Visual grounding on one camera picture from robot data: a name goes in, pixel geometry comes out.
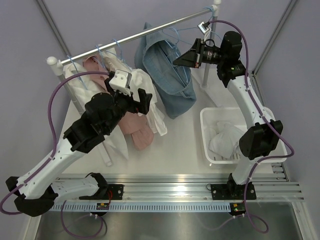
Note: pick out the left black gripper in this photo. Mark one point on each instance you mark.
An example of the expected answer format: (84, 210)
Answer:
(142, 106)

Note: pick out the light blue white skirt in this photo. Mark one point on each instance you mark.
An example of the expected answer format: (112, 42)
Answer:
(227, 140)

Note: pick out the white ruffled blouse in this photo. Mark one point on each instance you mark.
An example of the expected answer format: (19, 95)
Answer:
(136, 80)

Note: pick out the pink dress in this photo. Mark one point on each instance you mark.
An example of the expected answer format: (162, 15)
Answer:
(132, 123)

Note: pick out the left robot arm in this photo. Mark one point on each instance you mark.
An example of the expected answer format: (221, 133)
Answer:
(37, 191)

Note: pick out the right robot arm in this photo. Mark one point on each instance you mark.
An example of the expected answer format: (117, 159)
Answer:
(263, 133)

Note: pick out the blue hanger of denim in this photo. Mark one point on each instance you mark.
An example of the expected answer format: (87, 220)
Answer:
(177, 37)

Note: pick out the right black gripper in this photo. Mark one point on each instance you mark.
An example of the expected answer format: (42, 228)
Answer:
(191, 58)

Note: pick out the blue denim skirt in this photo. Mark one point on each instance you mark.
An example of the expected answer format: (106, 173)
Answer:
(155, 55)

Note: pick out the blue hanger of dress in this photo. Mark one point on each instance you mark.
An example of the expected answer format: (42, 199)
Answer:
(100, 55)

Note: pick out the blue hanger of shirt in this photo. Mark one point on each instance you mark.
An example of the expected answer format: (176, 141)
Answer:
(76, 69)

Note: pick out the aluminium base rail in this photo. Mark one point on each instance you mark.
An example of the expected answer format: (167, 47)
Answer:
(269, 187)

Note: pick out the white plastic basket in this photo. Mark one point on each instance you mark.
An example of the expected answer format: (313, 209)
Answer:
(209, 118)

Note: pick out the white slotted cable duct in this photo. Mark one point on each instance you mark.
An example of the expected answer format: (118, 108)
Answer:
(143, 207)

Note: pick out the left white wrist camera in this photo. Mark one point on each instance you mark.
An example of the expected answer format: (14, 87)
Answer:
(120, 82)

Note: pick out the metal clothes rack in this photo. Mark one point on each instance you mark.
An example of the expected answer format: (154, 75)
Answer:
(56, 65)

